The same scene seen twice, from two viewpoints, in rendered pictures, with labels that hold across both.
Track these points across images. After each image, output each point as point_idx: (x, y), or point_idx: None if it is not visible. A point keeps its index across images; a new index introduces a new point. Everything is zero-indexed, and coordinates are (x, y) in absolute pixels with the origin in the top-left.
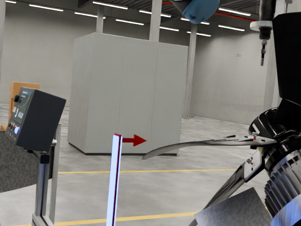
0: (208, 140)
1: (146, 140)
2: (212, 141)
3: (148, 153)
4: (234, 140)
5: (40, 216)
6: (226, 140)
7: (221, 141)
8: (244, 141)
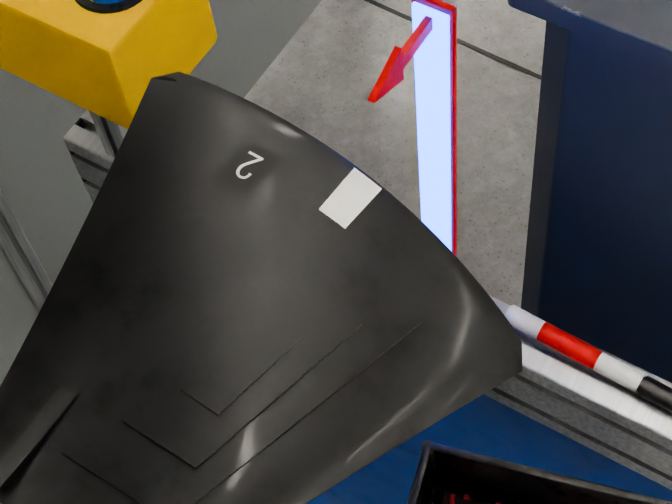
0: (198, 364)
1: (369, 96)
2: (165, 330)
3: (423, 224)
4: (81, 420)
5: None
6: (116, 398)
7: (132, 364)
8: (24, 414)
